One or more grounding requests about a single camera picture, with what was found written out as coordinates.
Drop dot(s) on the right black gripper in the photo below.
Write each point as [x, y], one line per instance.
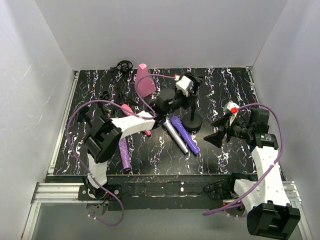
[228, 128]

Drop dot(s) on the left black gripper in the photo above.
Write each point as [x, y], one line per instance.
[189, 93]

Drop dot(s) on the black round-base mic stand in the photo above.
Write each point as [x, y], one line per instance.
[192, 121]

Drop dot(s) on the silver microphone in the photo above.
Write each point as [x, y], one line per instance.
[175, 136]

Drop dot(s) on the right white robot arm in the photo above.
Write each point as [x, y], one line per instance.
[269, 211]

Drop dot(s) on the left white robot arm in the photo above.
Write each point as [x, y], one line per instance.
[106, 133]

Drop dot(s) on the black clip mic stand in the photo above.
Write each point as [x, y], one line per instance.
[83, 113]

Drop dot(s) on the purple plastic microphone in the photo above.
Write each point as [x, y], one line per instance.
[178, 125]

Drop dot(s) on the pink metronome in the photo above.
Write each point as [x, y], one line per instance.
[146, 86]

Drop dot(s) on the pink microphone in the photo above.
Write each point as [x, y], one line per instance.
[128, 112]

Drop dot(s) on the purple glitter microphone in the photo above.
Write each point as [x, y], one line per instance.
[124, 154]

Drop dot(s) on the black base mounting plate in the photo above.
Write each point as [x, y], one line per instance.
[160, 192]

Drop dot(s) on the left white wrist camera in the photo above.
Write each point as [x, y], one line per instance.
[184, 84]

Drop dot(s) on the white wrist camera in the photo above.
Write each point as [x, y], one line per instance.
[231, 109]
[184, 84]

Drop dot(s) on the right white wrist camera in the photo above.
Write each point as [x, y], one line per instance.
[231, 109]

